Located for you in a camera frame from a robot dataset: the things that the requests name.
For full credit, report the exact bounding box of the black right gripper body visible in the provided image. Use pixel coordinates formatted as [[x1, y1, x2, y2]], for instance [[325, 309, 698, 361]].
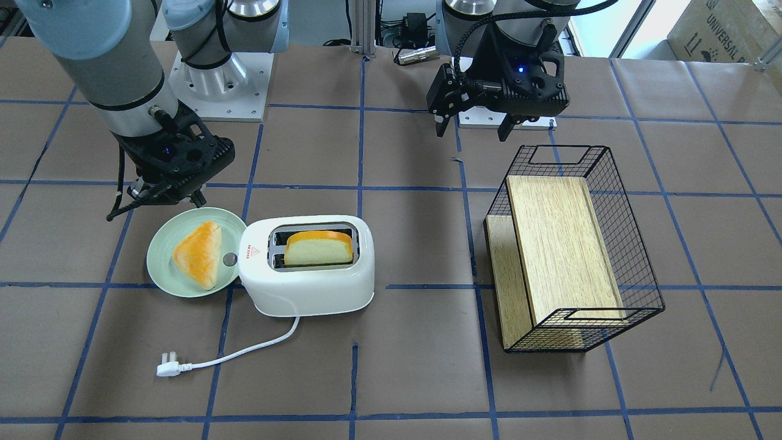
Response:
[[125, 173, 208, 211]]

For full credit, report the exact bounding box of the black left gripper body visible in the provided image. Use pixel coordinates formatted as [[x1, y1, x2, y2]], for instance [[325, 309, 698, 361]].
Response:
[[426, 64, 538, 122]]

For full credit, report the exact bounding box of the white two-slot toaster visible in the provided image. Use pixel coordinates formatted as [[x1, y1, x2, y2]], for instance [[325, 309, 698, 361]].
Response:
[[238, 214, 375, 317]]

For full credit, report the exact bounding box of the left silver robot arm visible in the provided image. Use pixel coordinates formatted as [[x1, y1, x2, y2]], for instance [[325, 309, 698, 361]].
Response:
[[426, 1, 579, 141]]

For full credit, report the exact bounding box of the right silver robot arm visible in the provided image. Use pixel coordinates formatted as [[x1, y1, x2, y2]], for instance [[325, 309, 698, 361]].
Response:
[[16, 1, 290, 220]]

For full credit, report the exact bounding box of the bread slice in toaster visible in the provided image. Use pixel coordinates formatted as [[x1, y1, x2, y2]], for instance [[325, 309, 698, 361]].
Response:
[[283, 229, 354, 267]]

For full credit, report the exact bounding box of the light green plate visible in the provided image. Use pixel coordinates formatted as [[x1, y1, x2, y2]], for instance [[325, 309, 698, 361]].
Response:
[[146, 208, 247, 298]]

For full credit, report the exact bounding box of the triangular bread on plate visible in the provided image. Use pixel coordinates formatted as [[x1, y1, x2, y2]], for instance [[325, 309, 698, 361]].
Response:
[[172, 221, 222, 290]]

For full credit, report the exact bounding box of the wooden shelf in basket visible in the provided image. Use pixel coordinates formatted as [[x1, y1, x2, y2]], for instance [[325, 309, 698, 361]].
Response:
[[485, 175, 628, 353]]

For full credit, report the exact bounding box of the cardboard box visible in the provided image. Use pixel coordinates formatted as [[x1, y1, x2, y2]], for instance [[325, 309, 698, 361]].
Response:
[[667, 1, 781, 62]]

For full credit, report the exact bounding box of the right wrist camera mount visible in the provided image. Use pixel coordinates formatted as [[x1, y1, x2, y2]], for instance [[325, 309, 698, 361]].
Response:
[[115, 103, 235, 183]]

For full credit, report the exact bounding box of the aluminium frame post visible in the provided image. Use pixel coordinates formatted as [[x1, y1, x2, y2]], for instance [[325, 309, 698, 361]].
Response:
[[348, 0, 379, 59]]

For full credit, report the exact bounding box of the black wire basket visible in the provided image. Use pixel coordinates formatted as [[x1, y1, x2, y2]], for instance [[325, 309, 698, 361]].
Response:
[[487, 145, 665, 353]]

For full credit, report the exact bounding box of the white toaster power cord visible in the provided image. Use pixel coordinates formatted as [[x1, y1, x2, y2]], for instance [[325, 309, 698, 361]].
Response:
[[155, 315, 301, 378]]

